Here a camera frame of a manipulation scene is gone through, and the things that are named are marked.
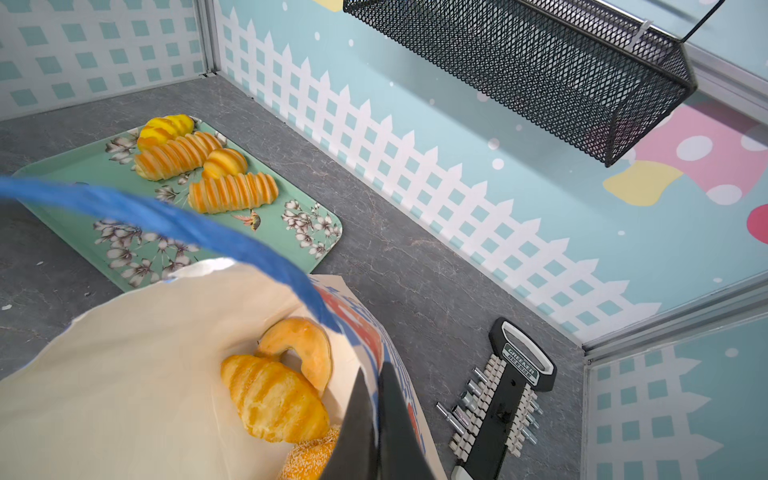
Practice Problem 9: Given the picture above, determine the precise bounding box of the sesame fake bun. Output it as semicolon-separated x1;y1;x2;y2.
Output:
278;426;341;480

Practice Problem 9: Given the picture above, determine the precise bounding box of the glazed fake donut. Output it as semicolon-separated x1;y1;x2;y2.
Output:
255;317;333;395

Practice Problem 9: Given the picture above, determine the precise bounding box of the yellow fake bread loaf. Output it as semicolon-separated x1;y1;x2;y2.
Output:
188;172;279;214

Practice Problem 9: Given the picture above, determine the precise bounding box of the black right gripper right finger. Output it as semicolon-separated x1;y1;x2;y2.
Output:
377;362;434;480

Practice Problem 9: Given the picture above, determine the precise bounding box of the checkered paper croissant bag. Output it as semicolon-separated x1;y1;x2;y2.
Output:
1;177;445;479

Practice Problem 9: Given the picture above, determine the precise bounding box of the green floral serving tray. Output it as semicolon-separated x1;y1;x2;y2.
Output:
14;117;342;291

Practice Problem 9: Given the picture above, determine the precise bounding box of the golden fake croissant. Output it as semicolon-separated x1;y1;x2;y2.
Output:
220;355;330;444

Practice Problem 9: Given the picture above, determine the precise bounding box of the yellow fake bread roll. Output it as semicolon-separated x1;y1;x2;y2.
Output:
137;114;195;151

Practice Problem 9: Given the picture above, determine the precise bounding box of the black mesh wall basket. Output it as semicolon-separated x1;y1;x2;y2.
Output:
343;0;697;166

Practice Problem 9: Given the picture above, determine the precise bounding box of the orange fake croissant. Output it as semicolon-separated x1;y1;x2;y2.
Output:
135;131;223;181

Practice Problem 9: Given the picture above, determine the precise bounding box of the black socket set holder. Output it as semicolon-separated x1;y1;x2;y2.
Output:
448;317;557;480

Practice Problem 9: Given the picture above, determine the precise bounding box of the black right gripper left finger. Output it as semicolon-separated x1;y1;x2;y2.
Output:
320;370;378;480

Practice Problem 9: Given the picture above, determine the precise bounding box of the small striped round bun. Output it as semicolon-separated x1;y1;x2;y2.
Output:
202;148;248;179

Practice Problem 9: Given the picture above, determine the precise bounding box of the chrome socket long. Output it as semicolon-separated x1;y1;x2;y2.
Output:
436;402;468;438

